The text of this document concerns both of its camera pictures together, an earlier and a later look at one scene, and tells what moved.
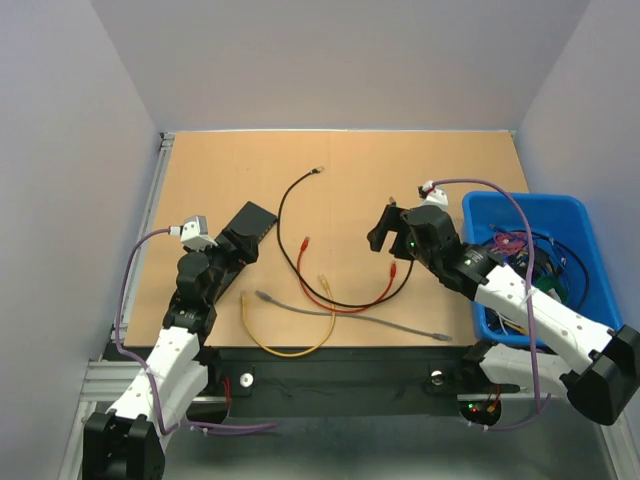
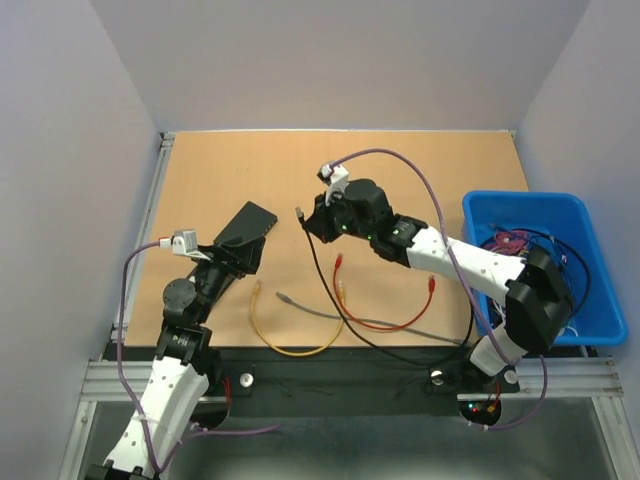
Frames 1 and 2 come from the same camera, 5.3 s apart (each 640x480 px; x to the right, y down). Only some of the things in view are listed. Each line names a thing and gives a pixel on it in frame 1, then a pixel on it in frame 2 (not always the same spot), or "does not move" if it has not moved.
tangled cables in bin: [544, 261] does not move
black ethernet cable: [302, 280] -> [367, 334]
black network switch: [252, 220] does not move
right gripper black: [391, 219] -> [318, 221]
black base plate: [296, 380] does not move
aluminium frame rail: [114, 381] does not move
